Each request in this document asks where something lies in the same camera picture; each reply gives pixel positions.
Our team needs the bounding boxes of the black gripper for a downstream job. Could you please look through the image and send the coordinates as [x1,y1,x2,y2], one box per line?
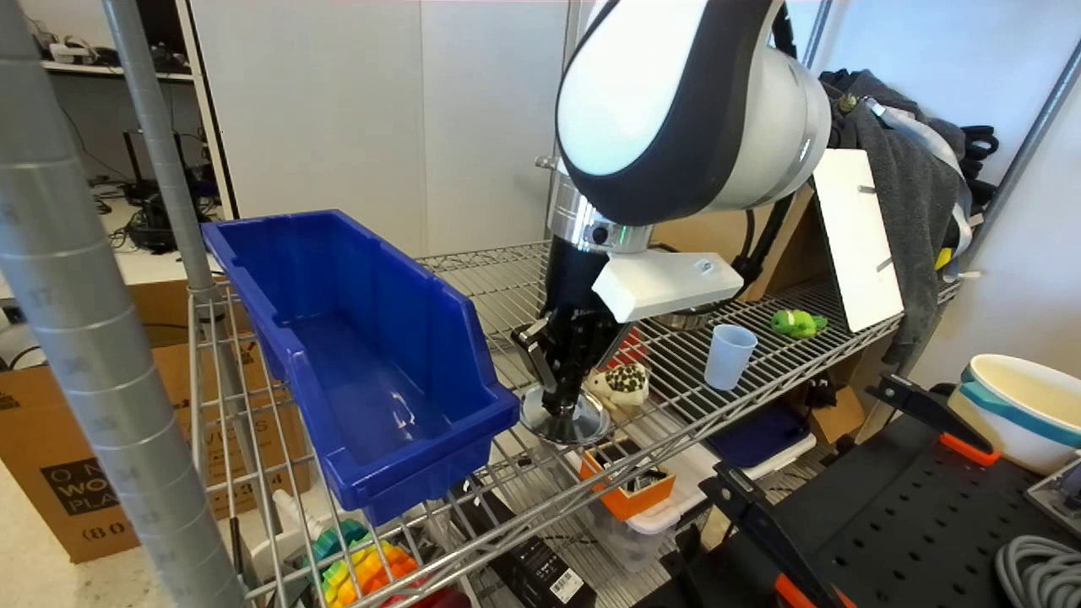
[510,231,626,439]

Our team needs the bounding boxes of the red plastic object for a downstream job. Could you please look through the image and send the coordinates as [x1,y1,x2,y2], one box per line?
[606,326,655,372]

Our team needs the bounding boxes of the orange plastic container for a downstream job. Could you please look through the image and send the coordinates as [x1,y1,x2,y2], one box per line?
[576,443,679,523]

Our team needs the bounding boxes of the light blue plastic cup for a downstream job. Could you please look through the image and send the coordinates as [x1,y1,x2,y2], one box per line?
[703,322,760,394]

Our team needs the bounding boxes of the blue plastic bin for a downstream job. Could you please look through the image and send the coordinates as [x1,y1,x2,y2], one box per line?
[198,207,525,529]

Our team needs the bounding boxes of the black box white label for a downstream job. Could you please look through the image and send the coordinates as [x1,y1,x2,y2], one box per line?
[453,488,601,608]

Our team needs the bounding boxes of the dark blue flat object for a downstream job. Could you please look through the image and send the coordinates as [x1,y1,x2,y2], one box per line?
[705,402,817,474]

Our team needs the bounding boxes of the green plush toy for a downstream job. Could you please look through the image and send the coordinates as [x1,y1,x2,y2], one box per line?
[767,305,835,341]

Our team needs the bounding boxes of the multicoloured plastic stacking toy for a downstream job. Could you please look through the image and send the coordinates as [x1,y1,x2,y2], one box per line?
[308,518,423,608]

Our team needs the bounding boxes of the white flat board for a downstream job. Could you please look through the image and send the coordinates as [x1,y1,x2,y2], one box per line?
[811,144,910,337]

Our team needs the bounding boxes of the grey cloth jacket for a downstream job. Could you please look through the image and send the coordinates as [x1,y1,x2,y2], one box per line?
[817,69,1005,379]

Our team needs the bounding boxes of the thin grey metal pole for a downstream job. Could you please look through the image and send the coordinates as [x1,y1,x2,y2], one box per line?
[99,0,222,305]

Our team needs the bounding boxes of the white bowl teal stripe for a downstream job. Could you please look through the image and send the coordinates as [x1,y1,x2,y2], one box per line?
[947,353,1081,475]

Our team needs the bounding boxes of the thick grey metal pole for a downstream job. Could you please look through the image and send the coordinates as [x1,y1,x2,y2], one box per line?
[0,0,254,608]

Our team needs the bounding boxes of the printed cardboard box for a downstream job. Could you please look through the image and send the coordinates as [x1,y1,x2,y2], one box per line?
[0,276,245,568]

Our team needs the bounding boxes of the silver wire shelf rack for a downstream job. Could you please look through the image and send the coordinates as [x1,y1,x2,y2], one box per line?
[181,240,972,608]

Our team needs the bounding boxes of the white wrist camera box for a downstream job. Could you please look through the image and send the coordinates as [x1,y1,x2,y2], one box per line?
[587,246,745,329]

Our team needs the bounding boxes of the black clamp orange handle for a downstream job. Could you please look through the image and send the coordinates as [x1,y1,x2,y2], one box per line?
[865,372,1005,474]
[695,461,861,608]

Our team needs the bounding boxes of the grey cable coil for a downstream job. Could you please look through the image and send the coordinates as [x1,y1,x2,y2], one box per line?
[993,529,1081,608]

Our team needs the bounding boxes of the wall shelf with clutter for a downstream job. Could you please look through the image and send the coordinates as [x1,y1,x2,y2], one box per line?
[18,0,239,222]

